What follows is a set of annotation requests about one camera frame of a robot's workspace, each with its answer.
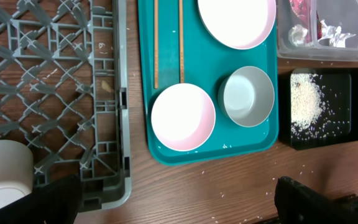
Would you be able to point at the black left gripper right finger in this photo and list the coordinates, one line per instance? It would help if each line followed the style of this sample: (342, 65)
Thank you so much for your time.
(299, 204)

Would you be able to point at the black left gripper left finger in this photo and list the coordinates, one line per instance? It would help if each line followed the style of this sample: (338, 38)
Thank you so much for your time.
(58, 202)

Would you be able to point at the white paper cup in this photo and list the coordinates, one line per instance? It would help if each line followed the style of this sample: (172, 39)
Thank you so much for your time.
(16, 171)

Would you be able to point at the white rice grains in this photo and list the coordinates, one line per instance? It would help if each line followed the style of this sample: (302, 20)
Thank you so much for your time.
(320, 106)

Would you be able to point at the grey bowl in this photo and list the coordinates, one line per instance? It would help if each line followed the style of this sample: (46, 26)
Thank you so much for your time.
(247, 96)

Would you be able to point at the white tissue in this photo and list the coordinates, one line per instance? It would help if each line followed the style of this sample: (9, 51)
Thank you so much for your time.
(297, 36)

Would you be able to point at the red snack wrapper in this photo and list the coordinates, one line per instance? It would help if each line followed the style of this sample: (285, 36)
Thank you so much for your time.
(302, 9)

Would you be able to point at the black waste tray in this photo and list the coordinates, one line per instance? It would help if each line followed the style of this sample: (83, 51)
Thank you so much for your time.
(285, 108)

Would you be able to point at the grey dishwasher rack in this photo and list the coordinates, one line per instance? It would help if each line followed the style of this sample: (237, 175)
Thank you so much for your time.
(63, 93)

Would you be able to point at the clear plastic waste bin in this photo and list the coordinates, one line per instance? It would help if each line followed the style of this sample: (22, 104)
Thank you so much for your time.
(342, 13)

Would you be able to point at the small pink-rimmed white plate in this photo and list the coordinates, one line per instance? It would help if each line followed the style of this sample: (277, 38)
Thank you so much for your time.
(183, 117)

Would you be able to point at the teal serving tray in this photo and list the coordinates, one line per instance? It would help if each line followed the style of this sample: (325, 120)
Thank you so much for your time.
(207, 64)

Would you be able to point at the large white plate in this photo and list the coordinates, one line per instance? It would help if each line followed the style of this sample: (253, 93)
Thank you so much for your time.
(238, 24)

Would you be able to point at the left wooden chopstick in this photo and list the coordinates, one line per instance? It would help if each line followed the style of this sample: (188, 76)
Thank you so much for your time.
(156, 44)

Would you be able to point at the wooden chopstick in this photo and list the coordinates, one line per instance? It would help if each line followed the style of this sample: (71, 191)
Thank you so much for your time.
(156, 44)
(181, 41)

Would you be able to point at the right wooden chopstick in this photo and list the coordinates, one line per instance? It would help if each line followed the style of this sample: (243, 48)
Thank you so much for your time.
(181, 41)

